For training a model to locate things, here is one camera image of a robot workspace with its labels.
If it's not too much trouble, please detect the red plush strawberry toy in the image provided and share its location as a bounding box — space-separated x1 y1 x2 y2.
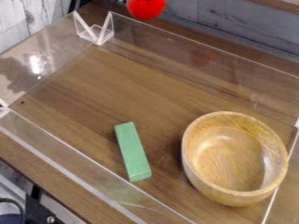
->
126 0 166 20

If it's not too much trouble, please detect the clear acrylic enclosure wall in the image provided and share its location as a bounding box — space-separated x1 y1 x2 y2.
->
0 13 299 224

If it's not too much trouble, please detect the wooden bowl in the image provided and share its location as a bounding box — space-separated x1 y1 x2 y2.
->
182 111 288 207

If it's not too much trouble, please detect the black metal clamp base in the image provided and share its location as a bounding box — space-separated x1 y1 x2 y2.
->
24 185 66 224

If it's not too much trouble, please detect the green rectangular block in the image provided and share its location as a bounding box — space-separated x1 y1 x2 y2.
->
115 122 152 182

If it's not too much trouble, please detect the clear acrylic corner bracket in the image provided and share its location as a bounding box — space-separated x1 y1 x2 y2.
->
72 11 115 46

